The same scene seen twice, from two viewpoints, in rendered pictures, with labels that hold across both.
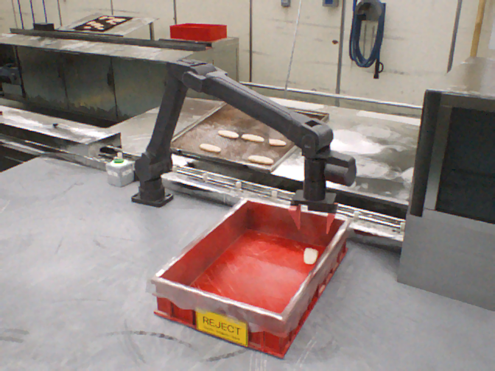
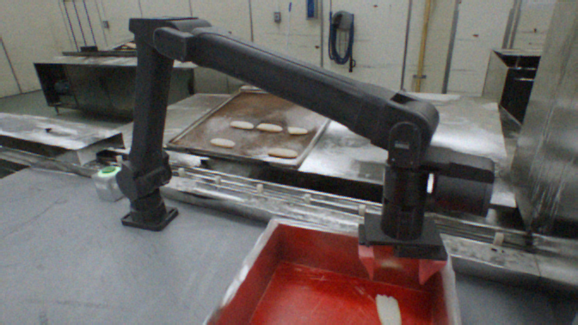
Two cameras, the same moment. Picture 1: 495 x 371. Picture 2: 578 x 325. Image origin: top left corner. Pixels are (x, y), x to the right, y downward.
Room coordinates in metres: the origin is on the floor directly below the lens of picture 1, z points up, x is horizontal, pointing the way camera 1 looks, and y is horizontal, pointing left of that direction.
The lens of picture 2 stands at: (0.78, 0.03, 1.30)
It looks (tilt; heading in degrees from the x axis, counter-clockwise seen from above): 24 degrees down; 354
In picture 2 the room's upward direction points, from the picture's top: 3 degrees counter-clockwise
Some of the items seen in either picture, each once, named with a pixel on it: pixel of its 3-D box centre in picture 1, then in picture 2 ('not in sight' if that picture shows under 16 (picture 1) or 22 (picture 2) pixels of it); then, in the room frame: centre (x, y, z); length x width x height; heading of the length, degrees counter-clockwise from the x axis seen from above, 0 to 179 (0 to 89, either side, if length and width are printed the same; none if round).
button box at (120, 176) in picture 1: (121, 177); (114, 187); (1.66, 0.46, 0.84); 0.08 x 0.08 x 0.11; 58
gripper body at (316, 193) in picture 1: (314, 189); (402, 217); (1.13, -0.17, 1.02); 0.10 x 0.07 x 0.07; 73
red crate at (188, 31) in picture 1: (198, 32); not in sight; (5.44, 0.52, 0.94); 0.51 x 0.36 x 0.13; 62
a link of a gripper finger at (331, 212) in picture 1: (323, 216); (414, 257); (1.13, -0.19, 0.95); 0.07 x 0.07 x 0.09; 73
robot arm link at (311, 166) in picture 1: (317, 167); (410, 180); (1.13, -0.17, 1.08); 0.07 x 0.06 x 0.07; 53
